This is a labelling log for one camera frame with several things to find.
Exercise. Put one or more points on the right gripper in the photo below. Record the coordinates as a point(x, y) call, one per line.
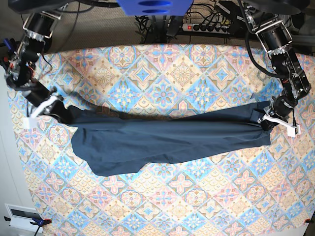
point(47, 102)

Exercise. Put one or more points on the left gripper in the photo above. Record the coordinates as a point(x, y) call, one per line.
point(279, 109)

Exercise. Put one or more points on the dark navy t-shirt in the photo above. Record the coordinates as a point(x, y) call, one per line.
point(113, 145)

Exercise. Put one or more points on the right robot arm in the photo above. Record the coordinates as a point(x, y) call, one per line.
point(20, 74)

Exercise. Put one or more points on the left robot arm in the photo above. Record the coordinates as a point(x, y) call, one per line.
point(276, 42)

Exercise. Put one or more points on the patterned tile tablecloth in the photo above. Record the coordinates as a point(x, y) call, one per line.
point(259, 191)

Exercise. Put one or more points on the blue clamp upper left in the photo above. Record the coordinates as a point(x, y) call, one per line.
point(10, 44)

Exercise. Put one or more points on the blue orange clamp bottom left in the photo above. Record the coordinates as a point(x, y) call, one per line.
point(40, 223)

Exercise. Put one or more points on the white floor vent box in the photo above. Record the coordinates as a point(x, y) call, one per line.
point(21, 218)

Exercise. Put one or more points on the white power strip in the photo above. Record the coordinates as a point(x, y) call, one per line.
point(214, 28)

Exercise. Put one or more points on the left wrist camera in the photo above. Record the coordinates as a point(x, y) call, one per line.
point(293, 131)

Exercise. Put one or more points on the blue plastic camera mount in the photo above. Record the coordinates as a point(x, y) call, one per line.
point(155, 7)

